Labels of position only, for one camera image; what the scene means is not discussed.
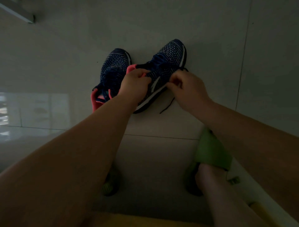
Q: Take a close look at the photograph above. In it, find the green foam slipper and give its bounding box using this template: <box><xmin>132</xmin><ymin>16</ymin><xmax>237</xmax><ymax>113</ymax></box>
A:
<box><xmin>102</xmin><ymin>167</ymin><xmax>122</xmax><ymax>196</ymax></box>
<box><xmin>184</xmin><ymin>127</ymin><xmax>233</xmax><ymax>196</ymax></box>

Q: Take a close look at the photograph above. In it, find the person's right forearm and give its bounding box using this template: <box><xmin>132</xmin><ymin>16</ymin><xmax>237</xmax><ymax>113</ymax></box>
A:
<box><xmin>198</xmin><ymin>100</ymin><xmax>299</xmax><ymax>220</ymax></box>

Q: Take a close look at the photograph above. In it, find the white metal shoe rack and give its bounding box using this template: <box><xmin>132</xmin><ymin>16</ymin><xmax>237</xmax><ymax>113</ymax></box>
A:
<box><xmin>0</xmin><ymin>0</ymin><xmax>36</xmax><ymax>24</ymax></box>

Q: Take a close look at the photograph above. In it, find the person's left forearm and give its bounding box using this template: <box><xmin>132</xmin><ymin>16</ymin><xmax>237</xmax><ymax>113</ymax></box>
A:
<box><xmin>0</xmin><ymin>93</ymin><xmax>138</xmax><ymax>227</ymax></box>

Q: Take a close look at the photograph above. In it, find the person's right leg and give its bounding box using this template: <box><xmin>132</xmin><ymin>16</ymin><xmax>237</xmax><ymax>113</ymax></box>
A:
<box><xmin>195</xmin><ymin>163</ymin><xmax>264</xmax><ymax>227</ymax></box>

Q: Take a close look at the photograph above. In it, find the person's right hand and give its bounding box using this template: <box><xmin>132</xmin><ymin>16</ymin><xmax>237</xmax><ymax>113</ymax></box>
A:
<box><xmin>166</xmin><ymin>70</ymin><xmax>213</xmax><ymax>117</ymax></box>

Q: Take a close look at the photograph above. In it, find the blue knit sneaker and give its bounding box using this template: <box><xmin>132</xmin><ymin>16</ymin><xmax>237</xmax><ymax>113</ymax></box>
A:
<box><xmin>91</xmin><ymin>48</ymin><xmax>132</xmax><ymax>113</ymax></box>
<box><xmin>126</xmin><ymin>39</ymin><xmax>187</xmax><ymax>114</ymax></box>

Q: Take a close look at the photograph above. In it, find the person's left hand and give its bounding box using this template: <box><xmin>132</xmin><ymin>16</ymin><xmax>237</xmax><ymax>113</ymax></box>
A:
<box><xmin>118</xmin><ymin>68</ymin><xmax>152</xmax><ymax>109</ymax></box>

